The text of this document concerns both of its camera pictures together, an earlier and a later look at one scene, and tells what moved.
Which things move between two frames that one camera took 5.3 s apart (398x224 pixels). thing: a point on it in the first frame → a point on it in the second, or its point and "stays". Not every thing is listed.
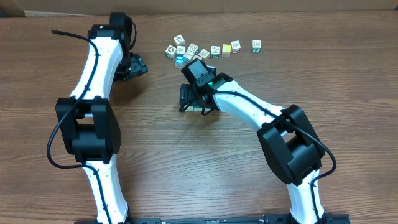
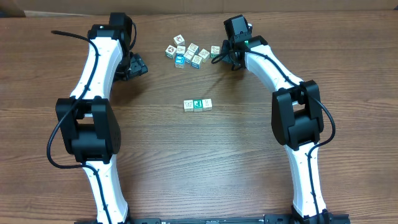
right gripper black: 189,97 → 227,45
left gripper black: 138,65 stays
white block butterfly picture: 189,109 stays
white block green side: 196,108 stays
